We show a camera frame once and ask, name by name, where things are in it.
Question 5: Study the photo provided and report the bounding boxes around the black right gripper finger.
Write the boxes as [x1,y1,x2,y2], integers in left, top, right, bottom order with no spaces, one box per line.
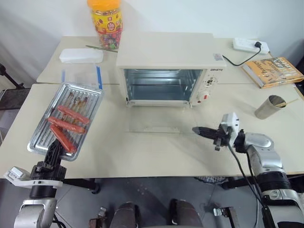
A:
[191,126,219,137]
[195,133,218,143]

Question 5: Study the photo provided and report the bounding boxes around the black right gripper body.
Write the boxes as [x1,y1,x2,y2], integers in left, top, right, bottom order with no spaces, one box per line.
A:
[213,124,236,152]

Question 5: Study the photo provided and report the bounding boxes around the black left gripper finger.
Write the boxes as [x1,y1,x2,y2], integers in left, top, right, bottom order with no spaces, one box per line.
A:
[44,140,60,167]
[57,145,65,165]

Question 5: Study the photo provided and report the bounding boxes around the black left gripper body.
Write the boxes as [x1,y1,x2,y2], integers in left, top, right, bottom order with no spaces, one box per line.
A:
[30,161,67,183]

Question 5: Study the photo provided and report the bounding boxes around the ribbed metal baking tray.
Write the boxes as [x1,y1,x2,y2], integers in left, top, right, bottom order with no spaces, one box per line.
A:
[27,82,105,162]

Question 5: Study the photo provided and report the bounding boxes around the red sausage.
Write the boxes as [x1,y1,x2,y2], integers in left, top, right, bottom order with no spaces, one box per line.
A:
[57,105,91,124]
[47,115,86,134]
[49,123,78,153]

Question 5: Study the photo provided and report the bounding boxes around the white oven timer knob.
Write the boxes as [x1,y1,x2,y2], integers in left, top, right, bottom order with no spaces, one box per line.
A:
[198,90,212,103]

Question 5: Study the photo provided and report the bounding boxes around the glass toaster oven door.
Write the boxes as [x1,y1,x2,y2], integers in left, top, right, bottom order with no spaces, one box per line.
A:
[127,104,198,134]

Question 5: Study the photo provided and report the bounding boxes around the cream toaster oven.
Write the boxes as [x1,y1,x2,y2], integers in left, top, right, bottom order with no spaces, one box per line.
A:
[115,32,228,109]

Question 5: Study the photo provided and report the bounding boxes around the metal cylinder cup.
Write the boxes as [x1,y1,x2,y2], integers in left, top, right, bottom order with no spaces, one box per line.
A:
[254,95,287,120]

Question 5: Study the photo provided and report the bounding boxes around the thin wooden stick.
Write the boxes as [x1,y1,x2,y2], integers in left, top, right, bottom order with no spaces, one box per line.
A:
[276,98,300,107]

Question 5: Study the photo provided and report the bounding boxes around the dark rounded shape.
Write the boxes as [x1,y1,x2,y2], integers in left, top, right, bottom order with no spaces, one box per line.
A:
[168,199,203,228]
[111,201,141,228]

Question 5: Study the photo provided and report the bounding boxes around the clear zip bag blue stripes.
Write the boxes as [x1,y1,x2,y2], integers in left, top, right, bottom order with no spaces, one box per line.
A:
[61,65,104,90]

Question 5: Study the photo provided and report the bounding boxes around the yellow hardcover book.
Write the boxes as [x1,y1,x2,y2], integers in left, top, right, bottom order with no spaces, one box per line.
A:
[241,56,304,89]

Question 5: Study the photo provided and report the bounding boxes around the black stand with base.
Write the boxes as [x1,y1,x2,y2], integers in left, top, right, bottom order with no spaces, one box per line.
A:
[0,63,32,111]

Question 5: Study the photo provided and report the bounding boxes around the white power strip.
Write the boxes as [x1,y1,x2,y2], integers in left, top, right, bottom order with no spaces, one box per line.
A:
[232,37,270,55]

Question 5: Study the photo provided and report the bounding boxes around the thin green stick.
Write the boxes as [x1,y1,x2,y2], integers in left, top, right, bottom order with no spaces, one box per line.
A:
[85,45,119,53]

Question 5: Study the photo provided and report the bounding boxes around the candy jar with orange lid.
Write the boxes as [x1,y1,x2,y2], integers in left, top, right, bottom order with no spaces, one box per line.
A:
[86,0,124,51]

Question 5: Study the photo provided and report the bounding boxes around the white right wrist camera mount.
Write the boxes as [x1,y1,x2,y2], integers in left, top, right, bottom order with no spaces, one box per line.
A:
[219,112,241,134]

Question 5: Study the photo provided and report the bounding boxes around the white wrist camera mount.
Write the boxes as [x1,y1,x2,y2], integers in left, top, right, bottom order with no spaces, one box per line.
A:
[3,166,64,189]
[219,112,241,134]

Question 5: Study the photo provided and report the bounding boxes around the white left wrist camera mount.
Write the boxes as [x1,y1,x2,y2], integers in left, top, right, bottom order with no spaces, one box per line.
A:
[3,166,64,189]

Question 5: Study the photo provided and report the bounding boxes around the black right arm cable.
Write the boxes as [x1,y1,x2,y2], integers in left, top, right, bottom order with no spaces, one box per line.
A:
[227,141,265,210]

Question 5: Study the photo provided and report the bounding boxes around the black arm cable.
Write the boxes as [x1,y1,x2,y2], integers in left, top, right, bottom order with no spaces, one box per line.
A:
[227,141,265,210]
[52,209,64,228]

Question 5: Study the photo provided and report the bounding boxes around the black table frame bar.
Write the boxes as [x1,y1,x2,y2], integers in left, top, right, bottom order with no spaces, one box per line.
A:
[62,178,101,195]

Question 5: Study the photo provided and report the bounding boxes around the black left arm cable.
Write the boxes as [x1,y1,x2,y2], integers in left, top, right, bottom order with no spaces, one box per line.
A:
[52,209,64,228]

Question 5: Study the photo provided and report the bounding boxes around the small metal bracket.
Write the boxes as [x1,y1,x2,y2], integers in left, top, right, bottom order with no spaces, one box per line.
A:
[212,206,238,228]
[88,206,108,228]

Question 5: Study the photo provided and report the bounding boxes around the black power cable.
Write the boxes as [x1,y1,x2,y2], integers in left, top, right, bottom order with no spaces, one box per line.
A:
[221,46,262,67]

